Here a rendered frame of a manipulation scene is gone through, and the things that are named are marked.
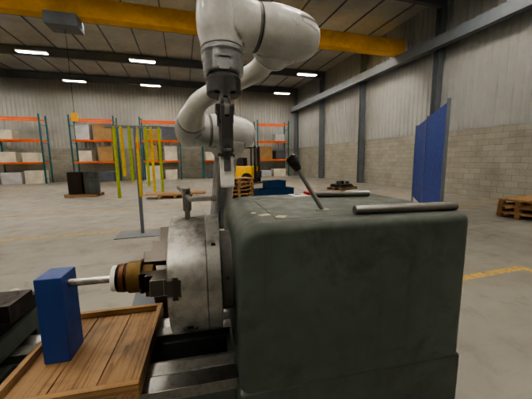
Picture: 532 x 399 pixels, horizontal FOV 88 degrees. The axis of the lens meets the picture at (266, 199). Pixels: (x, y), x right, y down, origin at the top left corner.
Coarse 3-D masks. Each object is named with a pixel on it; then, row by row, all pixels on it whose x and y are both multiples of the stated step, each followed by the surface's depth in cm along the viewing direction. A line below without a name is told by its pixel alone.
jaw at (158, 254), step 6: (162, 228) 81; (168, 228) 82; (162, 234) 80; (162, 240) 79; (156, 246) 78; (162, 246) 78; (144, 252) 77; (150, 252) 77; (156, 252) 77; (162, 252) 78; (144, 258) 76; (150, 258) 76; (156, 258) 77; (162, 258) 77; (156, 264) 79; (162, 264) 79
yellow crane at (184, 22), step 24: (0, 0) 811; (24, 0) 827; (48, 0) 843; (72, 0) 860; (96, 0) 878; (48, 24) 845; (72, 24) 856; (120, 24) 922; (144, 24) 925; (168, 24) 944; (192, 24) 966; (336, 48) 1151; (360, 48) 1162; (384, 48) 1194; (72, 96) 909; (72, 120) 914
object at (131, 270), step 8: (120, 264) 74; (128, 264) 73; (136, 264) 73; (144, 264) 75; (152, 264) 75; (120, 272) 71; (128, 272) 71; (136, 272) 72; (120, 280) 71; (128, 280) 71; (136, 280) 71; (120, 288) 71; (128, 288) 71; (136, 288) 72
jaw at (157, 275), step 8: (144, 272) 71; (152, 272) 71; (160, 272) 70; (144, 280) 67; (152, 280) 63; (160, 280) 64; (176, 280) 63; (144, 288) 70; (152, 288) 63; (160, 288) 64; (168, 288) 63; (176, 288) 63; (152, 296) 63; (160, 296) 64; (168, 296) 63; (176, 296) 63
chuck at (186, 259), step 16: (176, 224) 71; (192, 224) 71; (176, 240) 66; (192, 240) 67; (176, 256) 64; (192, 256) 64; (176, 272) 63; (192, 272) 63; (192, 288) 63; (176, 304) 63; (192, 304) 63; (176, 320) 64; (192, 320) 65; (208, 320) 66
